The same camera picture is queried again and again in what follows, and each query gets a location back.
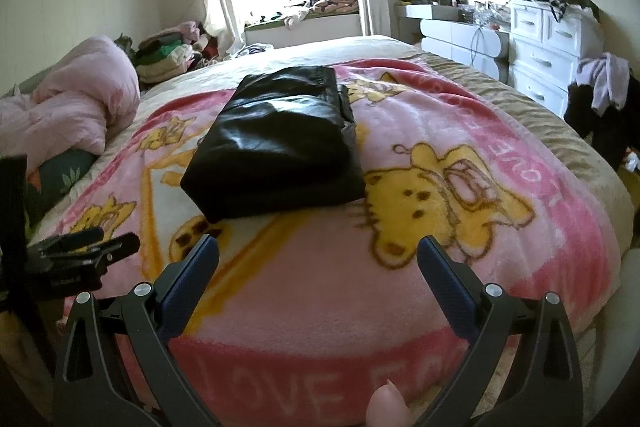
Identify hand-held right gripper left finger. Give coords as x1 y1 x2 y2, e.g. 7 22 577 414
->
52 234 221 427

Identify pile of folded clothes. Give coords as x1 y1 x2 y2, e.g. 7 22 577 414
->
132 21 236 84

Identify black clothes heap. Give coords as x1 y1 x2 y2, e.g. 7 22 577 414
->
565 82 640 168

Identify clothes on windowsill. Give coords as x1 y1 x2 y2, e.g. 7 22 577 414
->
245 0 361 30

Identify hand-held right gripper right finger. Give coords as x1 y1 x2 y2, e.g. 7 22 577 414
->
417 234 586 427

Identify bed with beige sheet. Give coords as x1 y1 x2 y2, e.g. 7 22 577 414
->
97 34 636 258

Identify lilac garment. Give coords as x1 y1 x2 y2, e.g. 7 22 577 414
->
575 52 632 116

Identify white chest of drawers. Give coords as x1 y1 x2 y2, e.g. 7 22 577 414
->
507 0 601 110

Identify pink printed blanket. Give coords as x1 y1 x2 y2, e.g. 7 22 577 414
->
30 57 623 427

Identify person's right hand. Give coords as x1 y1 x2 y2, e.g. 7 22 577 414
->
365 382 416 427

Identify dark green floral pillow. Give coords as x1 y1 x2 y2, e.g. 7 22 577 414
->
27 149 101 228

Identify white vanity table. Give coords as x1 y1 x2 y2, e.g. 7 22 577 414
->
395 0 513 80

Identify black leather jacket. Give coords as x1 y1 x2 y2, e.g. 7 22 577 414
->
179 66 368 224

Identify pink duvet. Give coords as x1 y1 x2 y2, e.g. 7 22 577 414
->
0 36 142 172

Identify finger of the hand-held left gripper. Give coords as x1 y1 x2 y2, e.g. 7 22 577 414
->
37 227 106 254
97 233 142 265

